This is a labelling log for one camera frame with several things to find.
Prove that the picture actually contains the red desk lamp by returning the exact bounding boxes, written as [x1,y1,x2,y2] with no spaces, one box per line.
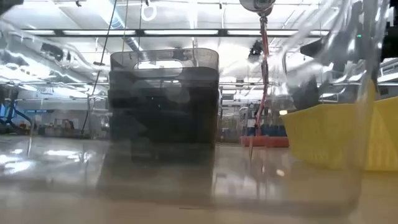
[238,0,290,149]

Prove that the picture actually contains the clear plastic bin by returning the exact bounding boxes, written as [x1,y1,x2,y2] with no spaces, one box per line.
[0,0,398,215]

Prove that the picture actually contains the thin black cable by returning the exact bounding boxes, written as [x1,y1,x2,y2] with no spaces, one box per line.
[80,0,118,136]

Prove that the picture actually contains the yellow mesh basket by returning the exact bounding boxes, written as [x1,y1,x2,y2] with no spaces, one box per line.
[281,95,398,172]

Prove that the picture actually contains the smoked grey plastic bin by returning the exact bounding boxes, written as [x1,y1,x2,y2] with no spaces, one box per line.
[108,47,220,149]

